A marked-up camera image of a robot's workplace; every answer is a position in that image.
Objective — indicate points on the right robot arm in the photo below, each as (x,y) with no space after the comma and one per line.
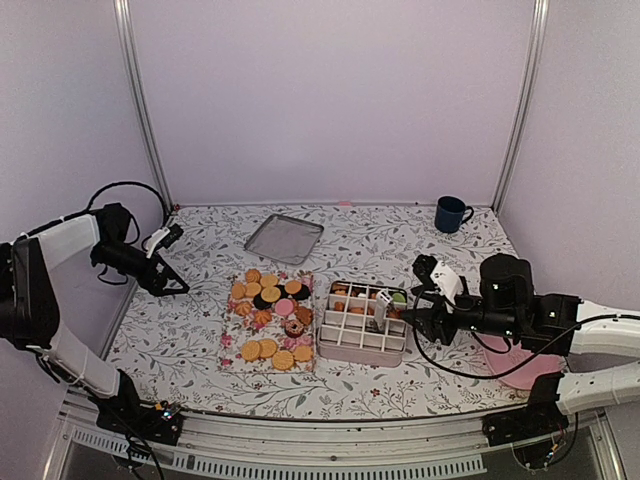
(507,307)

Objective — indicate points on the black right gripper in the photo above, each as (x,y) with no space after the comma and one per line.
(431,325)

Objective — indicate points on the metal frame post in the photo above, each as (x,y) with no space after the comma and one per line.
(526,93)
(128,48)

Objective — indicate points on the right metal frame post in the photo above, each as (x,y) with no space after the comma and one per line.
(526,93)

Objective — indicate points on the dark blue mug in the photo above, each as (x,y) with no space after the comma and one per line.
(451,214)

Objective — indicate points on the pink plate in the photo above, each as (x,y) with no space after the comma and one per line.
(500,357)

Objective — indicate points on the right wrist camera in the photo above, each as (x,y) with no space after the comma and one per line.
(439,284)

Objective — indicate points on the aluminium front rail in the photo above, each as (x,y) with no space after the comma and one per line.
(221,446)

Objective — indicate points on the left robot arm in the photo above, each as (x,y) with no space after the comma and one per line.
(30,314)

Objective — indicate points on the metal serving tongs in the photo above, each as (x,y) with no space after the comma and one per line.
(378,306)

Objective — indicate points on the left metal frame post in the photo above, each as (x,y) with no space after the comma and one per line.
(128,48)

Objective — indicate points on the chocolate sprinkle donut cookie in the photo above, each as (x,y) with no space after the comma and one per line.
(294,328)

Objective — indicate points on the beige embossed round biscuit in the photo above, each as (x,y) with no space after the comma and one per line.
(283,360)

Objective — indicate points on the metal tin lid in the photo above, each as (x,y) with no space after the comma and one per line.
(284,239)

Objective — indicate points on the pink sandwich cookie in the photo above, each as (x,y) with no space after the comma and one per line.
(285,307)

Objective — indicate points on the pink divided cookie tin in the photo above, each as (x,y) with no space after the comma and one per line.
(341,333)

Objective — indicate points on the tan round cookie on black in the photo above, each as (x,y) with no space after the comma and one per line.
(293,287)

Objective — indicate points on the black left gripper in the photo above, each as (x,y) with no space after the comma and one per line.
(157,286)

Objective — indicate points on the floral rectangular tray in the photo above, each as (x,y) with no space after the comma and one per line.
(252,332)

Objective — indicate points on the green sandwich cookie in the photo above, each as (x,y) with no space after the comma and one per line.
(398,298)

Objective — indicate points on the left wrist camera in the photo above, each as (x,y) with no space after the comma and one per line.
(164,237)

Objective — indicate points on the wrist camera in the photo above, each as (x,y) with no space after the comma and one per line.
(439,284)
(164,237)

